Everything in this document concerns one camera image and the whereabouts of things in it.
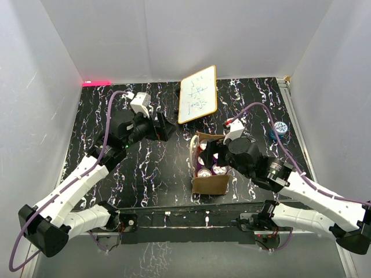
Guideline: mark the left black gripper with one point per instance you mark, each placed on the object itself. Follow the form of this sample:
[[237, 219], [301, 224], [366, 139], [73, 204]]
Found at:
[[163, 128]]

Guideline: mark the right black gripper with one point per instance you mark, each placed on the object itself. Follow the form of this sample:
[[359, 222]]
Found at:
[[214, 146]]

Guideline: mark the patterned canvas tote bag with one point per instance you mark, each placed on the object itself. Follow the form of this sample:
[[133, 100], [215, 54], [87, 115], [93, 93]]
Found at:
[[214, 185]]

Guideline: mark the purple soda can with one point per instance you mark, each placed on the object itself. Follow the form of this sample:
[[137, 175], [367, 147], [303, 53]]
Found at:
[[215, 158], [200, 164]]

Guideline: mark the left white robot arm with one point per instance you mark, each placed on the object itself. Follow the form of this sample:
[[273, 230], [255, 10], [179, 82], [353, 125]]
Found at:
[[50, 224]]

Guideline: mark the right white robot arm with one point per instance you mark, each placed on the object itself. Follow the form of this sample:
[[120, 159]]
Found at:
[[347, 221]]

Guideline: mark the blue beverage can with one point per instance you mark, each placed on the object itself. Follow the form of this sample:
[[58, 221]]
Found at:
[[278, 130]]

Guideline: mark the red soda can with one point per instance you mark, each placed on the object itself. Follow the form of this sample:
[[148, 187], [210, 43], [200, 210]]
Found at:
[[203, 145]]

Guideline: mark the purple can front right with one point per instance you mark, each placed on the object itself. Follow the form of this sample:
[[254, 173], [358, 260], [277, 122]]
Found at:
[[219, 170]]

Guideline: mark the purple can front left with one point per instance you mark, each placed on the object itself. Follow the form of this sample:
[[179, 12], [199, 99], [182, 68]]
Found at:
[[203, 173]]

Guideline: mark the small wood-framed whiteboard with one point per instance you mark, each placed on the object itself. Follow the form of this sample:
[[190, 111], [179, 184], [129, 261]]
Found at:
[[198, 95]]

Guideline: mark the black front base bar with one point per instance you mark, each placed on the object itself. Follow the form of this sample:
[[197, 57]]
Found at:
[[231, 222]]

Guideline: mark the pink tape strip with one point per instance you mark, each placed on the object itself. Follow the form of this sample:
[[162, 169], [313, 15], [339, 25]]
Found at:
[[96, 83]]

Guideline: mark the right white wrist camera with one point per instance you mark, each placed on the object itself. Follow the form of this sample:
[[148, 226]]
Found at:
[[236, 129]]

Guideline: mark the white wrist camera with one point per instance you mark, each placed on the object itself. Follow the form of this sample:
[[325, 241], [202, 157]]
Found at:
[[236, 129], [140, 103]]

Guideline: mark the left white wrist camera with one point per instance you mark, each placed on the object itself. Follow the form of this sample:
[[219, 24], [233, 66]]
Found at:
[[140, 103]]

